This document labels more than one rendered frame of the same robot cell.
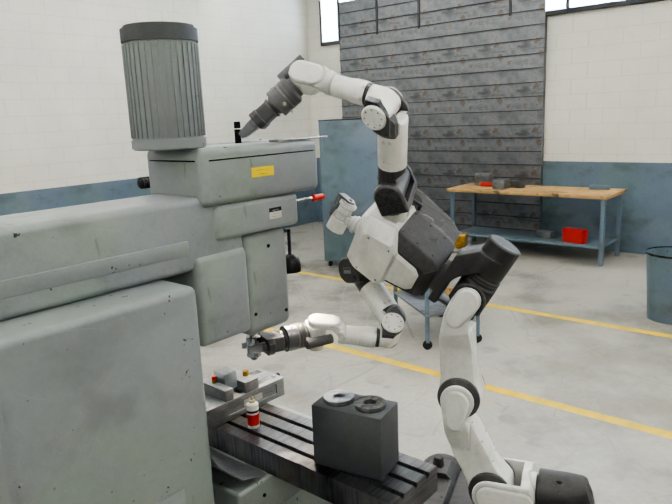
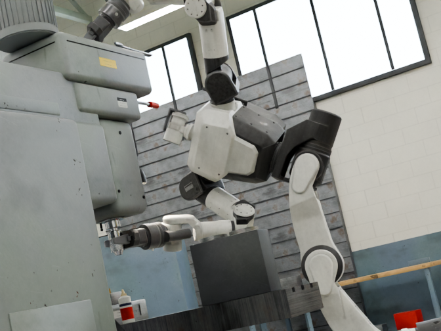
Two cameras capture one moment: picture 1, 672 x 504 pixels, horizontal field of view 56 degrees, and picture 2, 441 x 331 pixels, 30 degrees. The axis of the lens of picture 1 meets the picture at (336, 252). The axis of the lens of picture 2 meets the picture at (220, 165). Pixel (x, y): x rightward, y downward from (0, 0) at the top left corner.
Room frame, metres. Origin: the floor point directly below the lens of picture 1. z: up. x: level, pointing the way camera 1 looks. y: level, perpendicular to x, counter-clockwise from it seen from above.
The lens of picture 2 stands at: (-0.78, 0.46, 0.97)
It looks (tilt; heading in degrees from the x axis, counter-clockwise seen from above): 9 degrees up; 348
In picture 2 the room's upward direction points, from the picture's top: 13 degrees counter-clockwise
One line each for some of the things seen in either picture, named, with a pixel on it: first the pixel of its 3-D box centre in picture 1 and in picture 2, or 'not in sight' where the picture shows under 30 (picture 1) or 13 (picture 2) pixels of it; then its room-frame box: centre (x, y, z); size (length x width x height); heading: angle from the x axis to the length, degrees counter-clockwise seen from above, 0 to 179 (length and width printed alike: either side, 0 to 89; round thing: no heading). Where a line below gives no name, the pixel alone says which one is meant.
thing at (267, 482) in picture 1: (261, 459); not in sight; (1.96, 0.28, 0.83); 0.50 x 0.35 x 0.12; 139
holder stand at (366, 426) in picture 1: (355, 430); (235, 265); (1.68, -0.03, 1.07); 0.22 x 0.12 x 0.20; 61
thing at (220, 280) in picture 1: (198, 290); (63, 171); (1.81, 0.41, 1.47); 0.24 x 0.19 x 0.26; 49
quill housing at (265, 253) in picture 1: (247, 276); (102, 172); (1.96, 0.29, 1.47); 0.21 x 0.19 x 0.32; 49
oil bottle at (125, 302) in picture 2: (252, 411); (125, 306); (1.93, 0.30, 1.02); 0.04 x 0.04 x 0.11
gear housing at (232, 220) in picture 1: (233, 213); (82, 111); (1.93, 0.31, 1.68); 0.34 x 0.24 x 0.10; 139
